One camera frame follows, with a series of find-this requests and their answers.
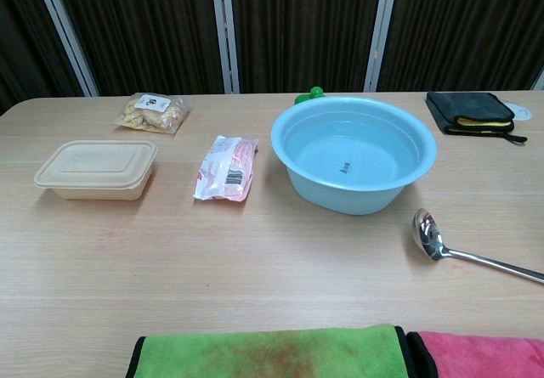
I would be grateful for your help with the stainless steel ladle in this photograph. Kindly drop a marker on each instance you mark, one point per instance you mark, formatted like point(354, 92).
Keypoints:
point(427, 233)

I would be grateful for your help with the light blue plastic basin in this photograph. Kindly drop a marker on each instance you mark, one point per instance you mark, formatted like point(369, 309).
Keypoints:
point(323, 182)

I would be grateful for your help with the pink white snack packet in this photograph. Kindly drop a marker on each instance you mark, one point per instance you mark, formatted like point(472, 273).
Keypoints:
point(227, 170)

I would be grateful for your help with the green plastic toy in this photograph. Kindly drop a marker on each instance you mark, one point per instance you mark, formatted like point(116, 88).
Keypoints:
point(313, 94)

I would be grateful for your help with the clear bag of snacks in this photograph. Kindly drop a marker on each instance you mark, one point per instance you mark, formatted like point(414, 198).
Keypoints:
point(151, 114)

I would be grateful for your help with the beige lidded food container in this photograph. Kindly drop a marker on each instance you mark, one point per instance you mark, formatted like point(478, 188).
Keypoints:
point(95, 165)

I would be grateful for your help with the green microfiber towel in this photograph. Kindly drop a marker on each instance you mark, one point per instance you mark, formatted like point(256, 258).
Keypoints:
point(263, 352)

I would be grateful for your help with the folded black yellow cloth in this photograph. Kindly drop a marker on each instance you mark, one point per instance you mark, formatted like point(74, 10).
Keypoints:
point(467, 108)

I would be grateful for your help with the white round table grommet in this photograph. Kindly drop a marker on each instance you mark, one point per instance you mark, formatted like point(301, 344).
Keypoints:
point(522, 110)

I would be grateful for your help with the pink microfiber towel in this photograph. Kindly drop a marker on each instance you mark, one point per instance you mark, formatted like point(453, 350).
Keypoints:
point(480, 354)

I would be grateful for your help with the grey partition post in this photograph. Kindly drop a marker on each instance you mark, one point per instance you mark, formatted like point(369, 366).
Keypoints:
point(381, 29)
point(64, 29)
point(225, 29)

